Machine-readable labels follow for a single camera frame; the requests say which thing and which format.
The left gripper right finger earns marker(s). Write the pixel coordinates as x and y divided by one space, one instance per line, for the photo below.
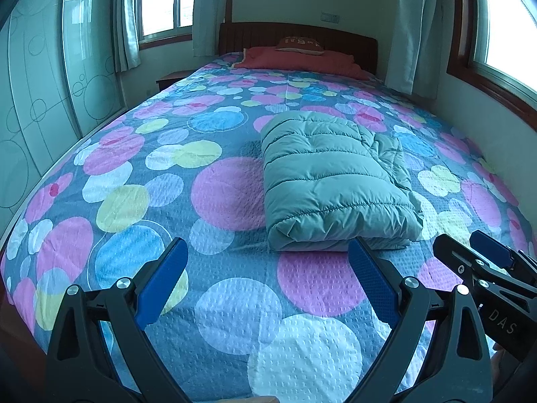
456 367

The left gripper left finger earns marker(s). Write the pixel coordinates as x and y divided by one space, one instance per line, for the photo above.
79 367

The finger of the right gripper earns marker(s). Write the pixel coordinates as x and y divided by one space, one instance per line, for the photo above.
516 263
474 271

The light green puffer jacket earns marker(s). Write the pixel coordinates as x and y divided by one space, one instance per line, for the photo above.
328 180

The person's right hand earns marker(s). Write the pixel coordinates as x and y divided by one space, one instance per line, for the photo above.
503 365

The colourful circle pattern bedspread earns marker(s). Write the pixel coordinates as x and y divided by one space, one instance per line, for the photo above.
242 321

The white curtain right side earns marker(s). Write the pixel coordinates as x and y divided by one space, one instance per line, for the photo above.
415 52

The right window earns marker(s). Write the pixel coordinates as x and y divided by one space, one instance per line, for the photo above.
493 49

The window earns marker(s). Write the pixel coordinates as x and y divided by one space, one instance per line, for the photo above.
493 49
162 22

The dark wooden headboard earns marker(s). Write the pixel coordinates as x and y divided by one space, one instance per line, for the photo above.
234 37

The small red embroidered cushion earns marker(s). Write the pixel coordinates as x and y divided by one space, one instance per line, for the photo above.
303 45

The red pillow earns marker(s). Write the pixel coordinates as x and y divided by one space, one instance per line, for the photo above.
330 62

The glossy white wardrobe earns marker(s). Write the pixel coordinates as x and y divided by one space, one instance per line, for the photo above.
58 83

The dark wooden nightstand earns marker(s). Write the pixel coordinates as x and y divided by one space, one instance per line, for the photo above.
172 78

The white curtain beside headboard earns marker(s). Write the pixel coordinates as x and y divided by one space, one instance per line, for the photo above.
208 15

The white curtain left of window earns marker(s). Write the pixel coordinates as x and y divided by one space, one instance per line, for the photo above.
125 35

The left window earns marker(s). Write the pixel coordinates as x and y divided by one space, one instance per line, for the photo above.
162 22

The wall socket plate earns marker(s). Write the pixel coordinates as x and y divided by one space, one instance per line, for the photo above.
330 18

